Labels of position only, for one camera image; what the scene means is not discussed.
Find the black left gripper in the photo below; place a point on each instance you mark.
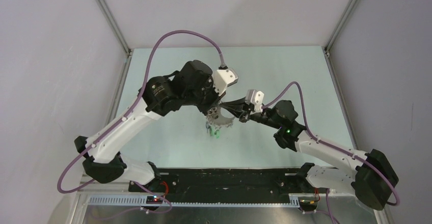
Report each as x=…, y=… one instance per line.
x=213, y=102

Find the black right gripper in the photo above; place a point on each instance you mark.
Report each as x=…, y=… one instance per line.
x=244, y=114

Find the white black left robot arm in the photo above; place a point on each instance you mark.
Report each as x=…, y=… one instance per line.
x=195, y=84

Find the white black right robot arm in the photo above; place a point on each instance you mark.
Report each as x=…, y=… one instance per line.
x=367, y=175

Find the green tagged key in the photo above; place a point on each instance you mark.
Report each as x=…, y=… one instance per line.
x=217, y=134

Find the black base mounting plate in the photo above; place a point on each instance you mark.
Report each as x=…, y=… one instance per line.
x=233, y=185

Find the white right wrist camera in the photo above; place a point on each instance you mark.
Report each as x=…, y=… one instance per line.
x=254, y=99

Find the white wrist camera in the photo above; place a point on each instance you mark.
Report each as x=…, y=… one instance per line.
x=222, y=79
x=254, y=99

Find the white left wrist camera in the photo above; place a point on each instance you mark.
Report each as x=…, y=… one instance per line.
x=222, y=79

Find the grey slotted cable duct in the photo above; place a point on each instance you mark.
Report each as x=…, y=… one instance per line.
x=144, y=201

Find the left aluminium frame post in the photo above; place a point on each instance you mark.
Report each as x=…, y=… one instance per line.
x=108, y=15

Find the aluminium frame post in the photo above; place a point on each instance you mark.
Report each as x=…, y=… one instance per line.
x=108, y=15
x=341, y=23

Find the right aluminium frame post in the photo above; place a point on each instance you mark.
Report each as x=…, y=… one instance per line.
x=341, y=23

